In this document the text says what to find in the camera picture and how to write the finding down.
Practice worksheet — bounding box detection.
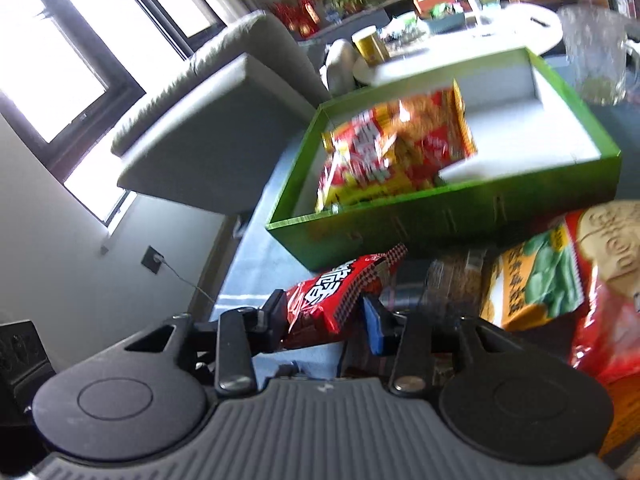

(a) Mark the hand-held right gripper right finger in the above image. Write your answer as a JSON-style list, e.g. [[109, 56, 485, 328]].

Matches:
[[362, 295, 506, 395]]

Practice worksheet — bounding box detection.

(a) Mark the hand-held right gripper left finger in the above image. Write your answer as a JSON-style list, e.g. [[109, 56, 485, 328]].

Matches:
[[125, 290, 291, 395]]

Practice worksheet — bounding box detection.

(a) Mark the small red snack packet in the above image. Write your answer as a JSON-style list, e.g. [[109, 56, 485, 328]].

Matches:
[[282, 244, 408, 350]]

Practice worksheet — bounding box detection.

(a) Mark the clear biscuit packet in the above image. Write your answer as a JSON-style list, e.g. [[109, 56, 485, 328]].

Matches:
[[422, 249, 496, 323]]

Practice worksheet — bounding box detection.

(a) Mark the green cardboard box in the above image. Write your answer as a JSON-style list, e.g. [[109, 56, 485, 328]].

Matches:
[[265, 46, 623, 272]]

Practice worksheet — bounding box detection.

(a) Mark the blue striped tablecloth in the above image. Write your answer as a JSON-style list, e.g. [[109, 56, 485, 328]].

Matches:
[[210, 52, 640, 383]]

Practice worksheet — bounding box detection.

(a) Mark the orange green pea snack packet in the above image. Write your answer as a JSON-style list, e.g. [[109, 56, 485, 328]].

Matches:
[[480, 225, 586, 331]]

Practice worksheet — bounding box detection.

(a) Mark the red yellow snack packet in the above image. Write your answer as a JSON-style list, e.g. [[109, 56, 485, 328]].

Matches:
[[315, 79, 479, 213]]

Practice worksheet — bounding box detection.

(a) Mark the grey sofa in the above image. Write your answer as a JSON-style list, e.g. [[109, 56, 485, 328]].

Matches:
[[110, 10, 333, 213]]

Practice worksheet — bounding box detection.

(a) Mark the large red biscuit packet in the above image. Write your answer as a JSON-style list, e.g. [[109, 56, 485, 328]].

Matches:
[[567, 201, 640, 386]]

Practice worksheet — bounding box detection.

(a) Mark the beige cushion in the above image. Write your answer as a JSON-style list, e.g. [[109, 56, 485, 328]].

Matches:
[[324, 38, 359, 94]]

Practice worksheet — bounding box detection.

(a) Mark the yellow can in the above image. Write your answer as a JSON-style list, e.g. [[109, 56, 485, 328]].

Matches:
[[351, 25, 391, 66]]

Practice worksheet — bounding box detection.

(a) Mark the dark framed window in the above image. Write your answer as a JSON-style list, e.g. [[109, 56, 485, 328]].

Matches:
[[0, 0, 227, 227]]

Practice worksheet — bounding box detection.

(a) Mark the red festive decoration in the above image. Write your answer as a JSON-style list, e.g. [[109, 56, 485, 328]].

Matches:
[[271, 0, 323, 39]]

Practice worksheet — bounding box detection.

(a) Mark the blue basket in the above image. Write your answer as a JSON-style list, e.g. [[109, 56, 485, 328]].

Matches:
[[415, 7, 467, 35]]

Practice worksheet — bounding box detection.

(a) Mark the white coffee table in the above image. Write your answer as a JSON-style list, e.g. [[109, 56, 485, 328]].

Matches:
[[352, 2, 564, 87]]

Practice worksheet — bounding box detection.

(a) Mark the glass pitcher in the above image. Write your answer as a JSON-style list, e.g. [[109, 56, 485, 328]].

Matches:
[[556, 4, 640, 107]]

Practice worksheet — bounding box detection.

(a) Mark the thin power cable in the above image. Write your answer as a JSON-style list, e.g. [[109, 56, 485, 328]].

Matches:
[[156, 256, 219, 307]]

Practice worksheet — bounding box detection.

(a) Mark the wall socket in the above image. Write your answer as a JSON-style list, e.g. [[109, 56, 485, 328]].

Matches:
[[141, 246, 165, 276]]

